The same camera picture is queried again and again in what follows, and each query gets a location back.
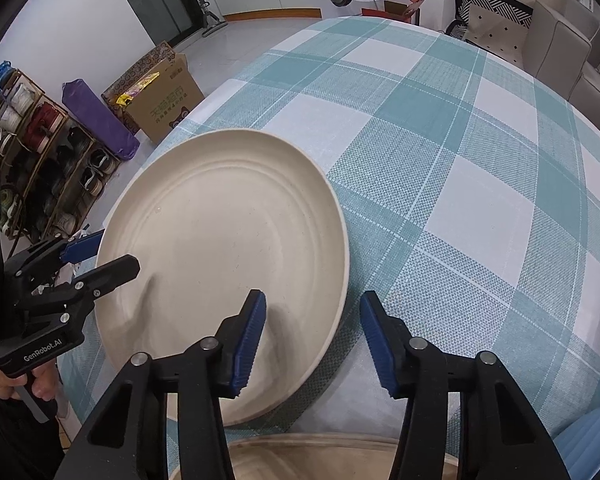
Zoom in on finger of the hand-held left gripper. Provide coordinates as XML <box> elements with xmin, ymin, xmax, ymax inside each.
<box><xmin>5</xmin><ymin>230</ymin><xmax>106</xmax><ymax>281</ymax></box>
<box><xmin>15</xmin><ymin>254</ymin><xmax>141</xmax><ymax>321</ymax></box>

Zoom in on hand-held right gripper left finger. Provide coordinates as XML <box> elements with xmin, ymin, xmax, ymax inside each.
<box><xmin>55</xmin><ymin>289</ymin><xmax>267</xmax><ymax>480</ymax></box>

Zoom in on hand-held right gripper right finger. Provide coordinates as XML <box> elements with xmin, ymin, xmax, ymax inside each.
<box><xmin>360</xmin><ymin>291</ymin><xmax>571</xmax><ymax>480</ymax></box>

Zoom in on beige round plate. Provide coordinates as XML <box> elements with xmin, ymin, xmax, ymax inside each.
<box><xmin>94</xmin><ymin>129</ymin><xmax>351</xmax><ymax>428</ymax></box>
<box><xmin>172</xmin><ymin>432</ymin><xmax>466</xmax><ymax>480</ymax></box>

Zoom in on blue bowl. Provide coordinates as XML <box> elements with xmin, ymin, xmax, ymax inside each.
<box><xmin>552</xmin><ymin>407</ymin><xmax>600</xmax><ymax>480</ymax></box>

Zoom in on person's left hand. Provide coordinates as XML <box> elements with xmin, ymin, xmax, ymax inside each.
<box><xmin>0</xmin><ymin>357</ymin><xmax>63</xmax><ymax>403</ymax></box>

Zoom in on wooden shoe rack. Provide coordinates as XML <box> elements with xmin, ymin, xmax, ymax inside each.
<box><xmin>0</xmin><ymin>62</ymin><xmax>121</xmax><ymax>241</ymax></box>

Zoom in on rows of shoes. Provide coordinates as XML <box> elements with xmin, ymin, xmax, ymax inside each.
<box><xmin>0</xmin><ymin>62</ymin><xmax>118</xmax><ymax>233</ymax></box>

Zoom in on purple rolled bag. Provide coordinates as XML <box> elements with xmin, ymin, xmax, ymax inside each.
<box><xmin>61</xmin><ymin>80</ymin><xmax>141</xmax><ymax>161</ymax></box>

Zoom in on brown cardboard box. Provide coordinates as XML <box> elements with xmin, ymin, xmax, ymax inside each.
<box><xmin>101</xmin><ymin>41</ymin><xmax>205</xmax><ymax>145</ymax></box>

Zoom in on teal checkered tablecloth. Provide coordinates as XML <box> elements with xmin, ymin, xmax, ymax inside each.
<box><xmin>55</xmin><ymin>16</ymin><xmax>600</xmax><ymax>480</ymax></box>

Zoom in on floor mop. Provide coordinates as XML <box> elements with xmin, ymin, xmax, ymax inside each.
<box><xmin>197</xmin><ymin>0</ymin><xmax>228</xmax><ymax>38</ymax></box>

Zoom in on chair with patterned cushion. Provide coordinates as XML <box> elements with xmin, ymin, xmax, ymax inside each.
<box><xmin>445</xmin><ymin>0</ymin><xmax>535</xmax><ymax>68</ymax></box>

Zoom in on grey sofa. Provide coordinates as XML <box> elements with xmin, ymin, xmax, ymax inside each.
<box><xmin>522</xmin><ymin>0</ymin><xmax>600</xmax><ymax>146</ymax></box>

